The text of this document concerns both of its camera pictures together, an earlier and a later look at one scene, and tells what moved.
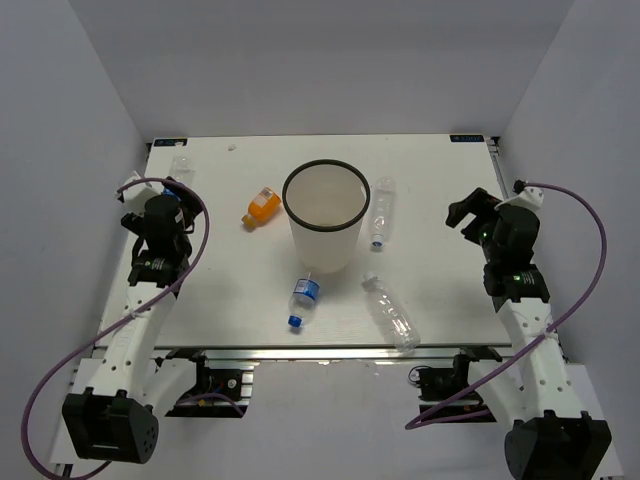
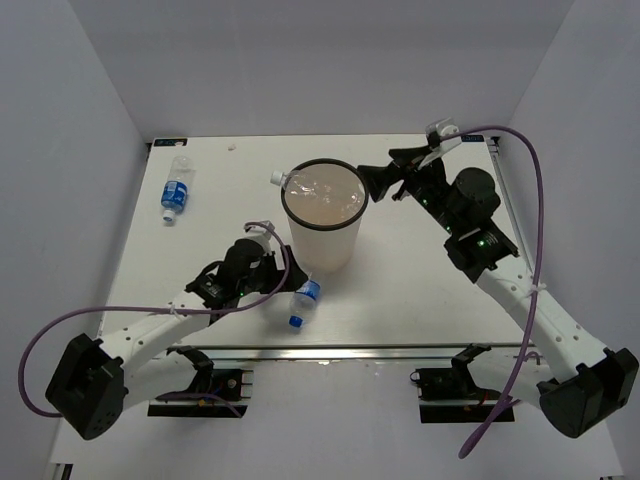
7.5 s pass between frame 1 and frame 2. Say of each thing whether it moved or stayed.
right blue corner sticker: stayed
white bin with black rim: stayed
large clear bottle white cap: moved
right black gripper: moved
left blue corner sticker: stayed
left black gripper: moved
